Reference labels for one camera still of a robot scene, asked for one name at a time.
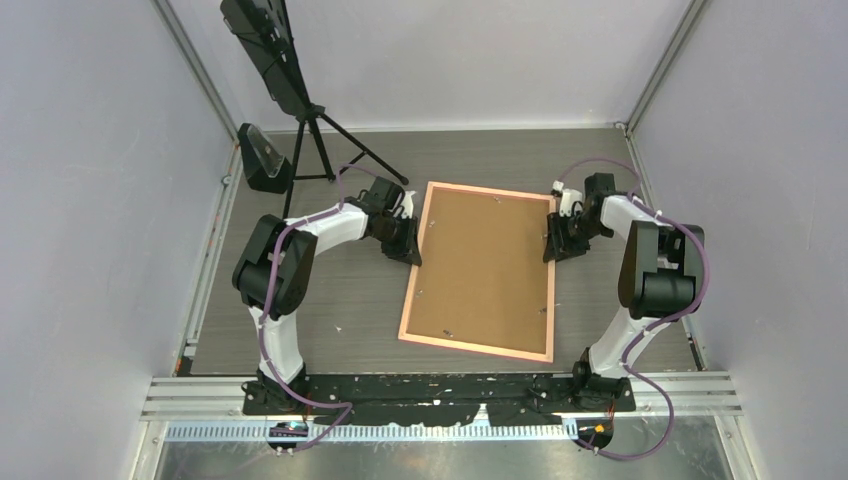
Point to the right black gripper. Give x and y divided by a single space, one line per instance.
558 243

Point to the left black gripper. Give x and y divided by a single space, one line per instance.
411 255

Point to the brown cardboard backing board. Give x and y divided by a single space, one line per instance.
480 265

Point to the pink wooden picture frame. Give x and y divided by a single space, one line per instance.
474 351

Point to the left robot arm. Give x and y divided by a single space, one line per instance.
273 273

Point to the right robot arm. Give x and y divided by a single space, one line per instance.
661 278

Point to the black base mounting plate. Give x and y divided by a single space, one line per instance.
433 400

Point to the black wedge stand base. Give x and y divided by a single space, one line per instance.
264 167

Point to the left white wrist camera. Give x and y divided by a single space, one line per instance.
407 207

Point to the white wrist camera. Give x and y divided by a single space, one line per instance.
570 200
407 207

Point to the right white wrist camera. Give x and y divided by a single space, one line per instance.
570 200

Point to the black camera tripod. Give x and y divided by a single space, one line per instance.
308 122

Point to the aluminium rail front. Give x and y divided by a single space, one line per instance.
205 409

